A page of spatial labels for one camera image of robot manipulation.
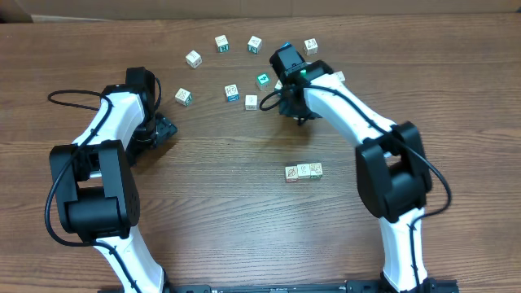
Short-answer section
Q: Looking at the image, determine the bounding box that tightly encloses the wooden block turtle drawing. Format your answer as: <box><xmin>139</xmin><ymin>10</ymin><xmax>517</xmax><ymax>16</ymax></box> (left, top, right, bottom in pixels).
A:
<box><xmin>296</xmin><ymin>164</ymin><xmax>311</xmax><ymax>179</ymax></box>

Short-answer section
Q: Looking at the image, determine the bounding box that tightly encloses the wooden block red side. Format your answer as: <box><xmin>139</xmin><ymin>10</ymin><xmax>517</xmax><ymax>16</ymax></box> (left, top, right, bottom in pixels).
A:
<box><xmin>285</xmin><ymin>166</ymin><xmax>299</xmax><ymax>182</ymax></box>

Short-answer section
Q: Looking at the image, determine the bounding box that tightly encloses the wooden block green R side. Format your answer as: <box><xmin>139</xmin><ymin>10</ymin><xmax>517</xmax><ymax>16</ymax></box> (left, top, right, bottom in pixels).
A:
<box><xmin>309</xmin><ymin>163</ymin><xmax>323</xmax><ymax>179</ymax></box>

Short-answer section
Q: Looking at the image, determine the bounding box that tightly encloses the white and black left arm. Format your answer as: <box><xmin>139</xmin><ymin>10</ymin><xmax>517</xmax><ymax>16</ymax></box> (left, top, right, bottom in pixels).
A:
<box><xmin>44</xmin><ymin>67</ymin><xmax>177</xmax><ymax>292</ymax></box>

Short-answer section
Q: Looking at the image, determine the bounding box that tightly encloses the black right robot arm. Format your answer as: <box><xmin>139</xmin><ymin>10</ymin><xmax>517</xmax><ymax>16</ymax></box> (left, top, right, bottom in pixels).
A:
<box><xmin>269</xmin><ymin>45</ymin><xmax>432</xmax><ymax>292</ymax></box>

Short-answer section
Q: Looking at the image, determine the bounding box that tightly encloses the plain wooden block centre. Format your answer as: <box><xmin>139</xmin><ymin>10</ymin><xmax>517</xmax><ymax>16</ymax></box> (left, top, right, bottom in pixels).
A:
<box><xmin>244</xmin><ymin>94</ymin><xmax>258</xmax><ymax>111</ymax></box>

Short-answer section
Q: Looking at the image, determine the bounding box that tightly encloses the plain wooden block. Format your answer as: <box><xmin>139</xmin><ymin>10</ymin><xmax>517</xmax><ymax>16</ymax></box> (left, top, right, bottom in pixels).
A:
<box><xmin>244</xmin><ymin>94</ymin><xmax>258</xmax><ymax>111</ymax></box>
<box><xmin>186</xmin><ymin>50</ymin><xmax>202</xmax><ymax>68</ymax></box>

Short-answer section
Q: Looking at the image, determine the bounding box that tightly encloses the wooden block blue side right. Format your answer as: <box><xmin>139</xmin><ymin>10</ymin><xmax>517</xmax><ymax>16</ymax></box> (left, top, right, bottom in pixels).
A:
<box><xmin>335</xmin><ymin>71</ymin><xmax>346</xmax><ymax>82</ymax></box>

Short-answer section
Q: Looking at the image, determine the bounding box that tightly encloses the wooden block blue side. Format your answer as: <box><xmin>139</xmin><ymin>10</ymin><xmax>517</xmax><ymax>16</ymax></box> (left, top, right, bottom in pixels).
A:
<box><xmin>335</xmin><ymin>71</ymin><xmax>346</xmax><ymax>82</ymax></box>
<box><xmin>224</xmin><ymin>84</ymin><xmax>239</xmax><ymax>102</ymax></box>

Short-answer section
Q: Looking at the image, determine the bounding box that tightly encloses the wooden block green side left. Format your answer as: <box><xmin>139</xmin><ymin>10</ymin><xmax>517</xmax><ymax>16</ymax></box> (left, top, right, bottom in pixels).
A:
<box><xmin>175</xmin><ymin>88</ymin><xmax>193</xmax><ymax>107</ymax></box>

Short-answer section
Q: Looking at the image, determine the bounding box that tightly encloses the wooden block animal drawing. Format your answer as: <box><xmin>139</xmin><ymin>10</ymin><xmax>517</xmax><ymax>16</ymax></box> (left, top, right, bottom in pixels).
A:
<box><xmin>304</xmin><ymin>38</ymin><xmax>318</xmax><ymax>56</ymax></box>

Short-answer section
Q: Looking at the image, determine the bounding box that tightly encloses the wooden block green side top row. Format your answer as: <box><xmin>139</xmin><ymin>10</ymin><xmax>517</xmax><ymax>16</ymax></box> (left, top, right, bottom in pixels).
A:
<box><xmin>247</xmin><ymin>36</ymin><xmax>262</xmax><ymax>54</ymax></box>

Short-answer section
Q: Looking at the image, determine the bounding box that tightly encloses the wooden block green H side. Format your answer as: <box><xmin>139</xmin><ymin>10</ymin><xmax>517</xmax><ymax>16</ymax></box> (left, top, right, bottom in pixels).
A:
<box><xmin>215</xmin><ymin>35</ymin><xmax>230</xmax><ymax>53</ymax></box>

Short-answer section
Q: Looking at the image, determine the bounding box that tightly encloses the plain wooden block far left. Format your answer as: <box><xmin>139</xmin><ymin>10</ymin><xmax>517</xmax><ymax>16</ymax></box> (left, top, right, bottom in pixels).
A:
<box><xmin>186</xmin><ymin>50</ymin><xmax>202</xmax><ymax>68</ymax></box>

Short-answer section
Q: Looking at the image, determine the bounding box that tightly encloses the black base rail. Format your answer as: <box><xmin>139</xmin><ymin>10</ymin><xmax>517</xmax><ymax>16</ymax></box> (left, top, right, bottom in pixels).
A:
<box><xmin>97</xmin><ymin>279</ymin><xmax>460</xmax><ymax>293</ymax></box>

